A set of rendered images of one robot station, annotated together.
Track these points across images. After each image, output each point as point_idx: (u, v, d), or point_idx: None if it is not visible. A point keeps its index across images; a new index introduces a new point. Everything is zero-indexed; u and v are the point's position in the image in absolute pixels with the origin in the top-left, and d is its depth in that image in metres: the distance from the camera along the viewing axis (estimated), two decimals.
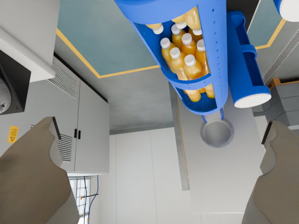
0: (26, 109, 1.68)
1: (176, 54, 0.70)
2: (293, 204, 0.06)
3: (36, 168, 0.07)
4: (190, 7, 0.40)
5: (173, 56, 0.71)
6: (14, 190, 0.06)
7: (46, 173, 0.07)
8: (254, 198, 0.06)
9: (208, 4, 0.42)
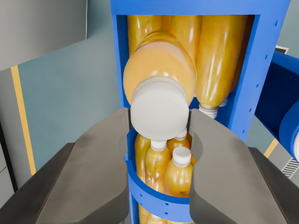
0: None
1: (161, 142, 0.42)
2: (224, 181, 0.07)
3: (104, 153, 0.08)
4: (249, 7, 0.20)
5: (155, 143, 0.43)
6: (84, 166, 0.07)
7: (111, 160, 0.08)
8: (195, 188, 0.06)
9: (268, 34, 0.23)
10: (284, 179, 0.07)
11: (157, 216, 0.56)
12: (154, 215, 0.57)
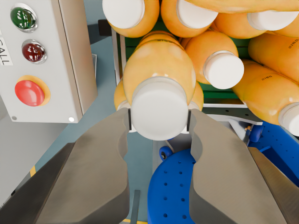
0: None
1: None
2: (224, 180, 0.07)
3: (105, 153, 0.08)
4: None
5: None
6: (84, 166, 0.07)
7: (111, 160, 0.08)
8: (195, 188, 0.06)
9: None
10: (284, 179, 0.07)
11: None
12: None
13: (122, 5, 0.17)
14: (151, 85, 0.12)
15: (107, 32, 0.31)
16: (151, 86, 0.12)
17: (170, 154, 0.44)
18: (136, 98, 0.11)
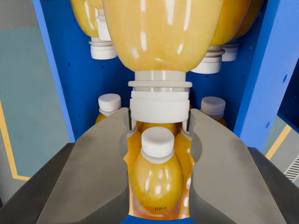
0: None
1: None
2: (224, 181, 0.07)
3: (105, 153, 0.08)
4: None
5: None
6: (84, 166, 0.07)
7: (111, 160, 0.08)
8: (195, 188, 0.06)
9: None
10: (283, 179, 0.07)
11: None
12: None
13: None
14: (149, 106, 0.10)
15: None
16: (151, 109, 0.10)
17: None
18: (135, 117, 0.11)
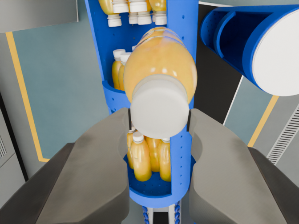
0: None
1: (128, 54, 0.50)
2: (224, 181, 0.07)
3: (104, 153, 0.08)
4: None
5: (123, 56, 0.50)
6: (84, 166, 0.07)
7: (111, 160, 0.08)
8: (195, 188, 0.06)
9: None
10: (284, 179, 0.07)
11: (138, 139, 0.64)
12: (135, 138, 0.64)
13: None
14: (135, 6, 0.39)
15: None
16: (135, 7, 0.39)
17: None
18: (131, 10, 0.40)
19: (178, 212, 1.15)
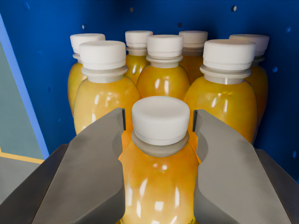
0: None
1: None
2: (229, 182, 0.07)
3: (99, 153, 0.08)
4: None
5: None
6: (78, 168, 0.07)
7: (106, 160, 0.07)
8: (200, 188, 0.06)
9: None
10: (291, 182, 0.07)
11: (99, 58, 0.14)
12: (86, 56, 0.14)
13: None
14: None
15: None
16: None
17: None
18: None
19: None
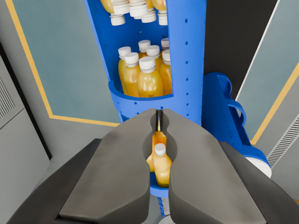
0: None
1: (132, 56, 0.48)
2: (200, 178, 0.07)
3: (129, 152, 0.08)
4: None
5: (127, 58, 0.49)
6: (108, 164, 0.07)
7: (134, 161, 0.07)
8: (174, 190, 0.06)
9: None
10: (253, 169, 0.07)
11: None
12: None
13: None
14: (134, 11, 0.37)
15: None
16: (135, 12, 0.37)
17: None
18: (131, 15, 0.38)
19: None
